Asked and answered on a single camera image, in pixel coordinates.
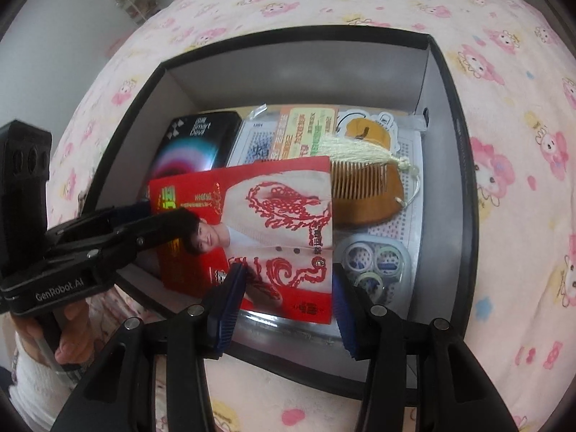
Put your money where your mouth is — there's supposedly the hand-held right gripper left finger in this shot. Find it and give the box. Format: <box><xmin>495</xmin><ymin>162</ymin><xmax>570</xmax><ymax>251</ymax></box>
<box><xmin>51</xmin><ymin>263</ymin><xmax>250</xmax><ymax>432</ymax></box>

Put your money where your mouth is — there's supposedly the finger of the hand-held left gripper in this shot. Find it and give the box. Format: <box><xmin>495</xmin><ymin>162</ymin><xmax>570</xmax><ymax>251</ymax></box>
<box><xmin>45</xmin><ymin>202</ymin><xmax>152</xmax><ymax>246</ymax></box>
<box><xmin>49</xmin><ymin>209</ymin><xmax>199</xmax><ymax>271</ymax></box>

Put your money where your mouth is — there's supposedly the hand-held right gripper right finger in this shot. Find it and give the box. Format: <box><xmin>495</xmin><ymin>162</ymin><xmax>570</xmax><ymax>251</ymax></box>
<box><xmin>332</xmin><ymin>263</ymin><xmax>518</xmax><ymax>432</ymax></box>

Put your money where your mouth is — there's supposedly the clear tape rolls packet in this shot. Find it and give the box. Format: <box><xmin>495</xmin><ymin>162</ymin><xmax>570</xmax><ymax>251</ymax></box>
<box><xmin>335</xmin><ymin>233</ymin><xmax>412</xmax><ymax>307</ymax></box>

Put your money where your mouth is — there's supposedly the small black box rainbow ring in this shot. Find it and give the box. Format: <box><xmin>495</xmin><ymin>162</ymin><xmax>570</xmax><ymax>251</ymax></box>
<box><xmin>146</xmin><ymin>110</ymin><xmax>244</xmax><ymax>190</ymax></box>

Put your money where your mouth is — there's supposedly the red portrait card packet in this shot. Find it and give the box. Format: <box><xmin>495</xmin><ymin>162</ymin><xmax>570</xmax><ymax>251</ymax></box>
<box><xmin>148</xmin><ymin>155</ymin><xmax>336</xmax><ymax>325</ymax></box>

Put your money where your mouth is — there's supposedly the wooden comb with tassel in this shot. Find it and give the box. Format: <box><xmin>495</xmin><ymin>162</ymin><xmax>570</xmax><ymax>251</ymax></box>
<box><xmin>315</xmin><ymin>132</ymin><xmax>421</xmax><ymax>229</ymax></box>

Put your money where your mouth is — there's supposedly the cartoon bead art packet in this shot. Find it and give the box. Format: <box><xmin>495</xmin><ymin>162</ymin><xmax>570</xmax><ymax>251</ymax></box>
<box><xmin>225</xmin><ymin>105</ymin><xmax>428</xmax><ymax>356</ymax></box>

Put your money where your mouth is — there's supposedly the orange green leaflet packet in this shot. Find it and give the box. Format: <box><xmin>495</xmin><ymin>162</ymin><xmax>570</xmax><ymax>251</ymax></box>
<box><xmin>270</xmin><ymin>104</ymin><xmax>340</xmax><ymax>160</ymax></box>

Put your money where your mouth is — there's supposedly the yellow cartoon sticker sheet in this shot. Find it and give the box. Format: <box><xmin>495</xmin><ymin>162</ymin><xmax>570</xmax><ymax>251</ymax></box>
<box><xmin>335</xmin><ymin>110</ymin><xmax>401</xmax><ymax>154</ymax></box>

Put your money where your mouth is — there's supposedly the black cardboard box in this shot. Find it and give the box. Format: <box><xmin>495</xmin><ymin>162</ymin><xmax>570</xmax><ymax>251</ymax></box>
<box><xmin>78</xmin><ymin>27</ymin><xmax>480</xmax><ymax>408</ymax></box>

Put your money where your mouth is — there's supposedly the person's left hand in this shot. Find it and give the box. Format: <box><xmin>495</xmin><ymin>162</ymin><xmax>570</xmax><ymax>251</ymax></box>
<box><xmin>13</xmin><ymin>299</ymin><xmax>97</xmax><ymax>365</ymax></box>

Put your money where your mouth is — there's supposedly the pink cartoon printed blanket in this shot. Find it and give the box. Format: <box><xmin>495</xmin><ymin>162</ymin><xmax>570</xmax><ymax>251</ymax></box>
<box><xmin>45</xmin><ymin>0</ymin><xmax>576</xmax><ymax>432</ymax></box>

